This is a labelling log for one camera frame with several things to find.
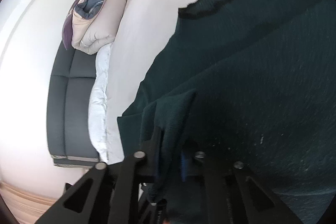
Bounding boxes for purple pillow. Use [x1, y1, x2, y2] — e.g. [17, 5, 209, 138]
[62, 0, 81, 51]

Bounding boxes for folded beige comforter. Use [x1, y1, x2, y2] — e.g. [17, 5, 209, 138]
[71, 0, 132, 55]

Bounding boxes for bed with white sheet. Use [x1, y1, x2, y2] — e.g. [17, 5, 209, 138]
[107, 0, 302, 165]

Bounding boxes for white quilted mattress pad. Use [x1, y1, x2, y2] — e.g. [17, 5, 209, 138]
[89, 43, 116, 164]

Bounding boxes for dark green sweater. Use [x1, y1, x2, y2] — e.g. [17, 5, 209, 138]
[117, 0, 336, 224]

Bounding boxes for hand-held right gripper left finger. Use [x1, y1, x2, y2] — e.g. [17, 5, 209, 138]
[34, 126, 168, 224]

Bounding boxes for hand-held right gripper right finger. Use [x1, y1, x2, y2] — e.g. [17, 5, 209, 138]
[180, 140, 305, 224]

